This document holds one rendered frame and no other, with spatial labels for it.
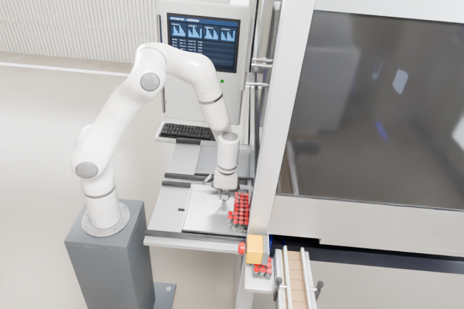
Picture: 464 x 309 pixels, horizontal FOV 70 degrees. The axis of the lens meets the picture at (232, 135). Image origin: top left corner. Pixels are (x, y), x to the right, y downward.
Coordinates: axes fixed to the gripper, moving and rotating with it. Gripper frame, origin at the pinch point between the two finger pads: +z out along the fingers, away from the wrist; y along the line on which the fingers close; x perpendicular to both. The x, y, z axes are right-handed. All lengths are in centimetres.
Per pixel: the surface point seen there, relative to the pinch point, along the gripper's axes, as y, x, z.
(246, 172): -9.6, -22.7, 5.8
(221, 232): -0.4, 18.4, 2.5
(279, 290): -21.6, 41.1, 0.6
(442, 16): -45, 25, -87
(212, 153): 8.8, -35.2, 5.9
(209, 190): 7.2, -7.2, 5.6
